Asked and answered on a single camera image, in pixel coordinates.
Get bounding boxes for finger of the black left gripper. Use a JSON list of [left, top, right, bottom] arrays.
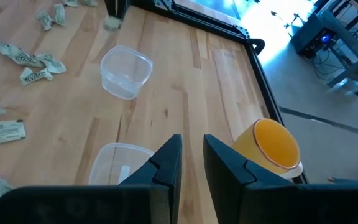
[[117, 0, 130, 20], [104, 0, 117, 19]]

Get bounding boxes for yellow ceramic mug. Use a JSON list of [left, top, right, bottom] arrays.
[[231, 118, 304, 180]]

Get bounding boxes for black frame corner foot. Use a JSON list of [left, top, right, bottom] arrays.
[[246, 37, 266, 56]]

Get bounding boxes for black computer with blue light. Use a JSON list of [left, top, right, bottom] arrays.
[[290, 12, 338, 60]]

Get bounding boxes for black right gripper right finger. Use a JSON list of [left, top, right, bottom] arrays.
[[203, 134, 358, 224]]

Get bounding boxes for black floor cables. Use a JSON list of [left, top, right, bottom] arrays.
[[309, 49, 347, 82]]

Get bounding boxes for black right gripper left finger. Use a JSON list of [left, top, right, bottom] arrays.
[[0, 134, 183, 224]]

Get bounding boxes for clear plastic food container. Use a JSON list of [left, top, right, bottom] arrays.
[[99, 45, 154, 100], [88, 142, 155, 187]]

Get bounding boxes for black aluminium table frame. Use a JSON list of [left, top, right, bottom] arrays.
[[129, 0, 309, 184]]

